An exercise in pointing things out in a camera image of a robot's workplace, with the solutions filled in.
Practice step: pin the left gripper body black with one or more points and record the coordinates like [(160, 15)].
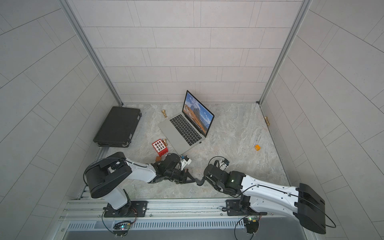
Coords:
[(176, 174)]

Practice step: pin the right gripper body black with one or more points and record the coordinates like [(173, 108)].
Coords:
[(218, 187)]

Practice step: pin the silver laptop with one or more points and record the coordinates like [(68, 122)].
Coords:
[(189, 127)]

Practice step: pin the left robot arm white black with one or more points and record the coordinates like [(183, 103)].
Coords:
[(104, 176)]

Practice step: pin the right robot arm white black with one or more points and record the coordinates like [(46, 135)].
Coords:
[(302, 203)]

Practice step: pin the red white toy block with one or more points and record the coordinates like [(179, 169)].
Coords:
[(160, 147)]

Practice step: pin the black closed case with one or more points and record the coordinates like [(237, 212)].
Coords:
[(118, 128)]

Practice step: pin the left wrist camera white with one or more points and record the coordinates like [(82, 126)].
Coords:
[(184, 161)]

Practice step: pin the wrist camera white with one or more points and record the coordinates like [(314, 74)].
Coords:
[(184, 161), (225, 163)]

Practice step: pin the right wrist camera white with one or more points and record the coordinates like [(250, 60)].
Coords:
[(225, 163)]

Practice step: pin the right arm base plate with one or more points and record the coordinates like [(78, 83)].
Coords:
[(234, 207)]

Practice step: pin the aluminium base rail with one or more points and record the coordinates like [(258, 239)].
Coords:
[(88, 209)]

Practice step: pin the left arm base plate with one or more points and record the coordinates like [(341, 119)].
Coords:
[(130, 210)]

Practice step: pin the right controller board with cables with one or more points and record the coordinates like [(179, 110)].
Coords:
[(251, 225)]

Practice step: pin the controller board with cables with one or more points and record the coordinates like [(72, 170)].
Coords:
[(251, 225), (122, 228)]

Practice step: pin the gold chess piece right wall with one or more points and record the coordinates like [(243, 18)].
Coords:
[(267, 121)]

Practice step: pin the left controller board with cables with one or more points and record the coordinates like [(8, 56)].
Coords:
[(122, 228)]

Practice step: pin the left corner aluminium post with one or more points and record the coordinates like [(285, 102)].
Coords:
[(88, 47)]

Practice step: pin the corner aluminium post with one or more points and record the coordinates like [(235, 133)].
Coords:
[(288, 42), (88, 47)]

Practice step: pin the right corner aluminium post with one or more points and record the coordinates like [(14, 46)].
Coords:
[(288, 42)]

